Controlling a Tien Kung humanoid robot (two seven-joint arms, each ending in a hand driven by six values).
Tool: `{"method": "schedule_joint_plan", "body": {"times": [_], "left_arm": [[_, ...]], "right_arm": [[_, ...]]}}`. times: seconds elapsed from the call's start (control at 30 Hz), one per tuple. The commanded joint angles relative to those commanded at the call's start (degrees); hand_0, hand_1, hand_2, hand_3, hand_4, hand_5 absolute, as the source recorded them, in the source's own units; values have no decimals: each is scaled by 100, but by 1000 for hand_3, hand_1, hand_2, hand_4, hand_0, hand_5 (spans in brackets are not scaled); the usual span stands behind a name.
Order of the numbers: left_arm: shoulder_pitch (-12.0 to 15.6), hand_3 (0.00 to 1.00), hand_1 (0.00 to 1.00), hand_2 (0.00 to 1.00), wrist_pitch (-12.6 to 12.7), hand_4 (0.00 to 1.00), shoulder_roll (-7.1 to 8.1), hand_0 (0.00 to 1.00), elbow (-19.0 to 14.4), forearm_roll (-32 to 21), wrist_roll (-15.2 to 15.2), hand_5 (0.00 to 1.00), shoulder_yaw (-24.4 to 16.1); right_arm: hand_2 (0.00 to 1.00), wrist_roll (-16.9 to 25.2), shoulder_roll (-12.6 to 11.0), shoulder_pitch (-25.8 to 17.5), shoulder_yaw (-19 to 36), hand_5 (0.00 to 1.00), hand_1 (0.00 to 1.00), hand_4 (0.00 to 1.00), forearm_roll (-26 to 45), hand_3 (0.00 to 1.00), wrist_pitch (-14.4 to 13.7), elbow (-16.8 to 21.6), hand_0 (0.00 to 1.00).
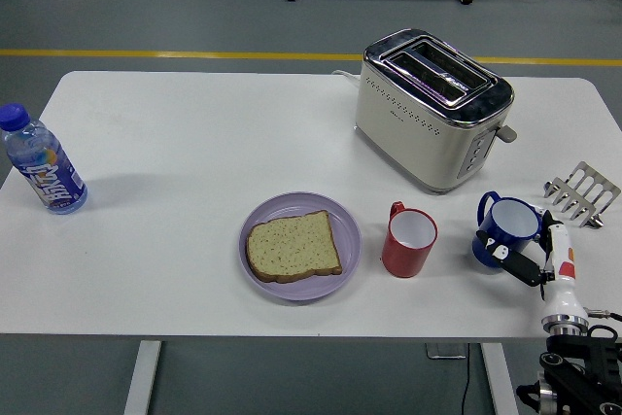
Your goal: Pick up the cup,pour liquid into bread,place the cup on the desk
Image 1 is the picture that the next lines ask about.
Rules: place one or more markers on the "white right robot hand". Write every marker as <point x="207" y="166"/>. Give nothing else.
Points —
<point x="561" y="284"/>

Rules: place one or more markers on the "blue enamel cup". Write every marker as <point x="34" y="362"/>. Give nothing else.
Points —
<point x="515" y="218"/>

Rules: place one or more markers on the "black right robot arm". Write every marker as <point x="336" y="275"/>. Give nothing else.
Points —
<point x="583" y="361"/>

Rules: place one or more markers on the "red enamel cup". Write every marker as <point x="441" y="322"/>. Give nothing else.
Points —
<point x="403" y="259"/>

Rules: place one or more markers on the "slice of bread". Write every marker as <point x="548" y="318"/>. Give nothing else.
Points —
<point x="291" y="247"/>

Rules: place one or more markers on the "steel toast rack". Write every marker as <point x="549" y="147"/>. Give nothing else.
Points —
<point x="590" y="184"/>

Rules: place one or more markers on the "cream and chrome toaster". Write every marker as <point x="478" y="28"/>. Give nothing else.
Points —
<point x="413" y="143"/>

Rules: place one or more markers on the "purple round plate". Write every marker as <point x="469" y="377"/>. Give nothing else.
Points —
<point x="350" y="240"/>

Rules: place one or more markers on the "blue-capped water bottle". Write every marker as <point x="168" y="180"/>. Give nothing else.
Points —
<point x="48" y="172"/>

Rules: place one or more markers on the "grey bracket under table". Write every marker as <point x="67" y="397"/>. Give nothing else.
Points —
<point x="444" y="352"/>

